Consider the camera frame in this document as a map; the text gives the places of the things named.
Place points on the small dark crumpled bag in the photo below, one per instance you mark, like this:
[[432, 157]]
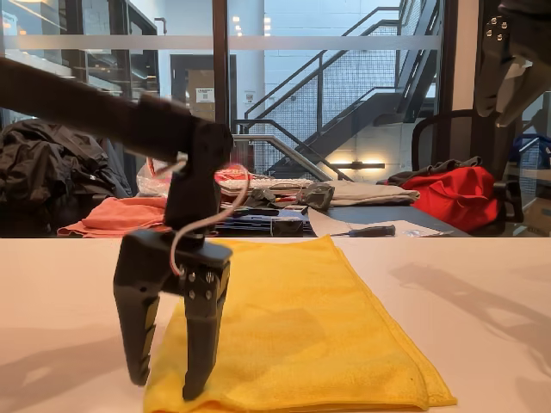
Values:
[[258, 198]]

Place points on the small clear screw bag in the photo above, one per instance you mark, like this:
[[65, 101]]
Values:
[[419, 233]]

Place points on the small red package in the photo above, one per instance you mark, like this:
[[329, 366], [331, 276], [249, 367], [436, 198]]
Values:
[[287, 199]]

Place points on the white computer keyboard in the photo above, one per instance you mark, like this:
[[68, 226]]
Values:
[[275, 184]]

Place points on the blue folder stack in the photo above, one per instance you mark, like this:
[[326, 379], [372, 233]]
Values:
[[249, 224]]

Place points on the salmon orange folded cloth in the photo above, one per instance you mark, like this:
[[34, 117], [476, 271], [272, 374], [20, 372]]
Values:
[[120, 217]]

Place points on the yellow microfibre towel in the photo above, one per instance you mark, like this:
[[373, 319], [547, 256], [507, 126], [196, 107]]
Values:
[[301, 322]]

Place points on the red fabric bag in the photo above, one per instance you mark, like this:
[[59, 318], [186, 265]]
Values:
[[456, 198]]

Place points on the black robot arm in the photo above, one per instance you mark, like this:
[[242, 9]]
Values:
[[86, 112]]

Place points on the small black box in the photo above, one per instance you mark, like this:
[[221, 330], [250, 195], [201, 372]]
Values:
[[287, 227]]

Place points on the large dark crumpled bag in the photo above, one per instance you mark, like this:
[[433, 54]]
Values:
[[318, 195]]

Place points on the black mesh office chair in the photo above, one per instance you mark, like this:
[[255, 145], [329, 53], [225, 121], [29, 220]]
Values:
[[465, 142]]

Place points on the black jacket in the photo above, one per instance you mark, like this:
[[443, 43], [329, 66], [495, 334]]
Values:
[[43, 180]]

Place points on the black desk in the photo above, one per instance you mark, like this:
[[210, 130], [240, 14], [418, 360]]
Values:
[[379, 213]]

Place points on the red shirt white print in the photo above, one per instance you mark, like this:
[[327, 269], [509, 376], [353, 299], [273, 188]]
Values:
[[232, 176]]

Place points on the dark framed door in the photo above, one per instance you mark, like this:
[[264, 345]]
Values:
[[200, 77]]

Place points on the black metal staircase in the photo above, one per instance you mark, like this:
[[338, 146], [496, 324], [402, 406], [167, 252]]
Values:
[[366, 107]]

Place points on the blue black screwdriver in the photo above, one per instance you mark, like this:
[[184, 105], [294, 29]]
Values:
[[374, 230]]

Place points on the beige folded cloth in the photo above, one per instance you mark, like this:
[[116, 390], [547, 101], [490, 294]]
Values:
[[370, 193]]

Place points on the white lined paper sheet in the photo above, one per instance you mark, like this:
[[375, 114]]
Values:
[[327, 221]]

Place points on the black bar wall light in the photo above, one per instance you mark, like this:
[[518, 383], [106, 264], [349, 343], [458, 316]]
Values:
[[359, 164]]

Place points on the dark olive garment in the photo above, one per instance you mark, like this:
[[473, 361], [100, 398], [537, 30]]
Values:
[[430, 168]]

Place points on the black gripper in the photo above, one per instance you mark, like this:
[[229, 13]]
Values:
[[501, 64], [148, 262]]

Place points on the clear plastic bag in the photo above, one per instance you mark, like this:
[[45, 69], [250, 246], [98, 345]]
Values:
[[150, 183]]

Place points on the blue plastic crate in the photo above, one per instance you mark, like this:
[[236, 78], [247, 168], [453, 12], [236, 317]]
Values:
[[534, 163]]

